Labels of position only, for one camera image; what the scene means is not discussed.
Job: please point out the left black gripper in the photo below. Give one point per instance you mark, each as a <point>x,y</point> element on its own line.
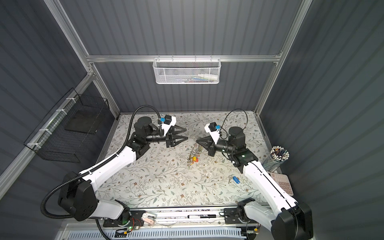
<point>169,140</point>

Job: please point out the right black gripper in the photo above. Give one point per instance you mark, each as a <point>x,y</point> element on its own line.
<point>208,141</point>

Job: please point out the large keyring with coloured keys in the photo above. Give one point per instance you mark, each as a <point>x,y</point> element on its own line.
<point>194,154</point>

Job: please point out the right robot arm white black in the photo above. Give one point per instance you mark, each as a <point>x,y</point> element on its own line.
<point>286,219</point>

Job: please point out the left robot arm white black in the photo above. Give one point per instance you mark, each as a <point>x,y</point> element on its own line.
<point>78,198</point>

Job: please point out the white bottle in basket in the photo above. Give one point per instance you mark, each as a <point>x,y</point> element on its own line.
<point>209,77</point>

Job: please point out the clear cup of pens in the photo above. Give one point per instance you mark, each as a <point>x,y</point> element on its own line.
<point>275,158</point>

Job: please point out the black marker pen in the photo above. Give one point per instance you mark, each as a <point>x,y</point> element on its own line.
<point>201,216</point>

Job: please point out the pink calculator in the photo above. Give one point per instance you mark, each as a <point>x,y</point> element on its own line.
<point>283,182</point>

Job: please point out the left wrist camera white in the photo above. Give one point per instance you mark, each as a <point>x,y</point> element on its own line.
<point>168,121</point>

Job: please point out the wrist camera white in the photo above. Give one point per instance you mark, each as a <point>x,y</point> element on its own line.
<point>168,121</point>
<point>214,130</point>

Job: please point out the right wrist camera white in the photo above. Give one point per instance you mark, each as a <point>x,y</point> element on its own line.
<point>214,130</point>

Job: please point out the white wire mesh basket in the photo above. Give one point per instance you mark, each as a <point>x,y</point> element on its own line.
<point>185,72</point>

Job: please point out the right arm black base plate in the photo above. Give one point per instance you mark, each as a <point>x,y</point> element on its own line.
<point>235,216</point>

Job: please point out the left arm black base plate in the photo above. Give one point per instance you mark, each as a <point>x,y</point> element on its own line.
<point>128,219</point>

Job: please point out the black wire mesh basket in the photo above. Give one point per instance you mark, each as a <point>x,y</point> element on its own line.
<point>75,133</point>

